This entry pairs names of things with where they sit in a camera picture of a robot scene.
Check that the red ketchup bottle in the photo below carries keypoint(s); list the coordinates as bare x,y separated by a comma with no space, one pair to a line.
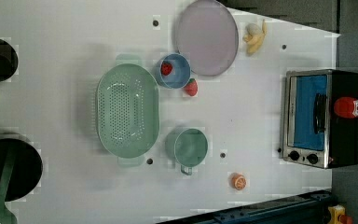
346,107

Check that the black toaster oven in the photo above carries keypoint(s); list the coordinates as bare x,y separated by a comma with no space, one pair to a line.
313,134

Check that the strawberry on table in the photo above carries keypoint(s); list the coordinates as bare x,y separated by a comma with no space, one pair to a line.
191,88

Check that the blue small bowl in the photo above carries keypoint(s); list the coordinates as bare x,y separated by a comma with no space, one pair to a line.
180,74

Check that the green mug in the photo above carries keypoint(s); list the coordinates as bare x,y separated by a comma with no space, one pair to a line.
188,147

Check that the strawberry in blue bowl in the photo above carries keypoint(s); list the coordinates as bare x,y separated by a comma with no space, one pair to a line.
166,69

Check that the green oval colander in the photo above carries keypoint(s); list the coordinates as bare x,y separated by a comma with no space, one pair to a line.
127,110

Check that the lilac round plate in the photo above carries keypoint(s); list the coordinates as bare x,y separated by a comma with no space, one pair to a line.
207,34

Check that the orange slice toy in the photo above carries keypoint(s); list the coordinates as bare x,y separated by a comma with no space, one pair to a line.
238,182

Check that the peeled banana toy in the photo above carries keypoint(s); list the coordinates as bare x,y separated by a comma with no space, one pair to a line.
254,37

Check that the yellow red stop button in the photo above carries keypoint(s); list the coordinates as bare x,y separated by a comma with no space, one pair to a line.
338,215

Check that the green spatula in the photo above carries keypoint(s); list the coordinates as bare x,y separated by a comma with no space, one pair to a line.
6,216

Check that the blue metal frame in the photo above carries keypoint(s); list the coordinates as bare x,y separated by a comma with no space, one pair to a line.
307,208

